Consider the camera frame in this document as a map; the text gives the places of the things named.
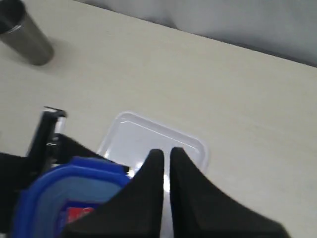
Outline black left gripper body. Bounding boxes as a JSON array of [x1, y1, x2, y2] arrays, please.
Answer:
[[0, 106, 67, 194]]

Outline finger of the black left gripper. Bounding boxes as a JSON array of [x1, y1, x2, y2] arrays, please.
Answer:
[[58, 135, 129, 173]]

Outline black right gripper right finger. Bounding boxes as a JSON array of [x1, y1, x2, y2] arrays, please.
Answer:
[[170, 147, 289, 238]]

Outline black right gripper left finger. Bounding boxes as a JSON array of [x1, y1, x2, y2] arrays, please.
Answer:
[[60, 149, 164, 238]]

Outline blue container lid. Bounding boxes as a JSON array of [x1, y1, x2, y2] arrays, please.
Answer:
[[10, 156, 130, 238]]

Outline stainless steel cup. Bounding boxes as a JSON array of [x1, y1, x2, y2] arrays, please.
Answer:
[[0, 0, 54, 65]]

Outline white plastic tray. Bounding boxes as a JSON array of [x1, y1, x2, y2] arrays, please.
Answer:
[[97, 112, 210, 238]]

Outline white backdrop curtain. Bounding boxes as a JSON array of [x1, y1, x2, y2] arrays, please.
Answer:
[[88, 0, 317, 66]]

